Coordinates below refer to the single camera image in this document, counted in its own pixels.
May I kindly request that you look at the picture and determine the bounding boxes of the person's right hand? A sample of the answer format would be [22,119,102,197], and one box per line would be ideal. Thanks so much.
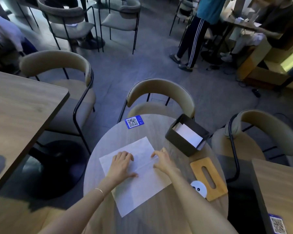
[151,147,180,176]

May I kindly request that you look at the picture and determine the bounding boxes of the person's left hand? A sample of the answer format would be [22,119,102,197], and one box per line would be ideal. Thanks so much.
[107,151,139,186]

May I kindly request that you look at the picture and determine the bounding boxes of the white paper napkin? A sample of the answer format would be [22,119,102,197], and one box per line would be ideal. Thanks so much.
[99,136,172,218]

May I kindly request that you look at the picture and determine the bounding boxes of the person's right forearm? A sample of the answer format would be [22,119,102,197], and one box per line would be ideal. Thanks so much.
[170,169,238,234]

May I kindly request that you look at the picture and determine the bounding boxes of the person's left forearm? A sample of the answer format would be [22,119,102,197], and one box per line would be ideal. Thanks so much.
[37,177,118,234]

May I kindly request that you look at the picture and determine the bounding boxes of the black tissue box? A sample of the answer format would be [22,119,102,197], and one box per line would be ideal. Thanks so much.
[165,114,210,157]

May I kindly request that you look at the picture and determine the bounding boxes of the blue code sticker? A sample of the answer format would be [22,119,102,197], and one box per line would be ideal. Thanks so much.
[268,213,290,234]
[125,115,144,129]

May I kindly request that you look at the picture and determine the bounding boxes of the white tissues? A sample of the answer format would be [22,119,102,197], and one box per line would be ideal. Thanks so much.
[175,123,203,149]

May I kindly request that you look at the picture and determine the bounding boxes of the round white dotted sticker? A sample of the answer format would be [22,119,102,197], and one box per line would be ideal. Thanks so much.
[190,180,208,199]

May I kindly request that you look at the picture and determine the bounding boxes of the round black table base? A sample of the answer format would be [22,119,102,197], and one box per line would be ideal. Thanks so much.
[77,36,106,50]
[21,140,89,201]
[200,50,224,66]

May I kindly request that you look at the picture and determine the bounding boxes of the wooden slotted box lid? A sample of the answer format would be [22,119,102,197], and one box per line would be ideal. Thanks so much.
[190,158,229,202]

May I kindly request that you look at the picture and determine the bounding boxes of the yellow wooden bench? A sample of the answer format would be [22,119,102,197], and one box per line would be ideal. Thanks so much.
[235,38,293,91]

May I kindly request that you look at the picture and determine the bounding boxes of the beige chair with black frame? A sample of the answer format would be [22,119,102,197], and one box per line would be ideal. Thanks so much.
[36,0,100,53]
[19,50,96,155]
[211,109,293,183]
[169,0,199,37]
[117,78,196,123]
[98,0,142,55]

